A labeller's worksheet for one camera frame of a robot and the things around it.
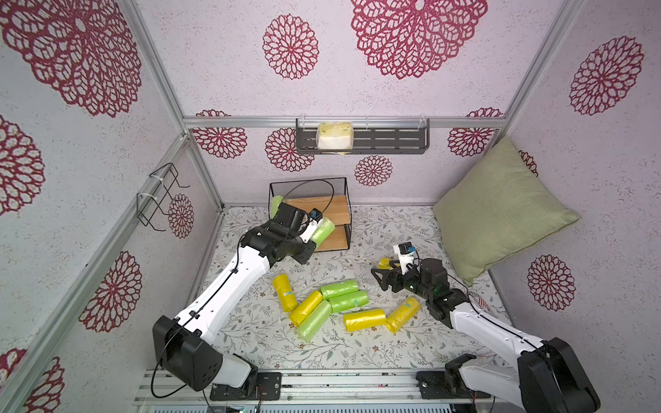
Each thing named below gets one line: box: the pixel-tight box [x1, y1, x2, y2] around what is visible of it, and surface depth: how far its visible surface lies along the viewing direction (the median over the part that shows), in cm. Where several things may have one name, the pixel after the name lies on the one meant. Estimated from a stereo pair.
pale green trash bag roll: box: [296, 300, 333, 344], surface depth 86 cm
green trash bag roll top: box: [312, 216, 336, 248], surface depth 78 cm
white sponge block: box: [315, 122, 354, 155], surface depth 92 cm
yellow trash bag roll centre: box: [343, 308, 387, 333], surface depth 85 cm
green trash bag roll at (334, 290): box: [320, 279, 359, 301], surface depth 91 cm
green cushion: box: [432, 136, 581, 285], surface depth 84 cm
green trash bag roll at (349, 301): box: [327, 289, 370, 314], surface depth 89 cm
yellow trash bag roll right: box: [385, 296, 421, 333], surface depth 85 cm
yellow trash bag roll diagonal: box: [289, 289, 323, 327], surface depth 89 cm
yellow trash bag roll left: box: [273, 272, 299, 313], surface depth 90 cm
